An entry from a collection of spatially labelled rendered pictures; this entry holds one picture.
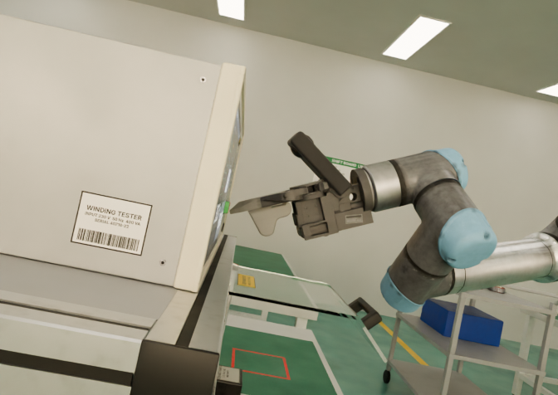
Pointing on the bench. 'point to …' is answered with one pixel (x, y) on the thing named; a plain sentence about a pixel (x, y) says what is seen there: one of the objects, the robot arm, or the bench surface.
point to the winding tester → (113, 153)
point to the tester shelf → (109, 330)
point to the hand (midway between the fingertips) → (237, 205)
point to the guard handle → (366, 312)
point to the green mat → (308, 363)
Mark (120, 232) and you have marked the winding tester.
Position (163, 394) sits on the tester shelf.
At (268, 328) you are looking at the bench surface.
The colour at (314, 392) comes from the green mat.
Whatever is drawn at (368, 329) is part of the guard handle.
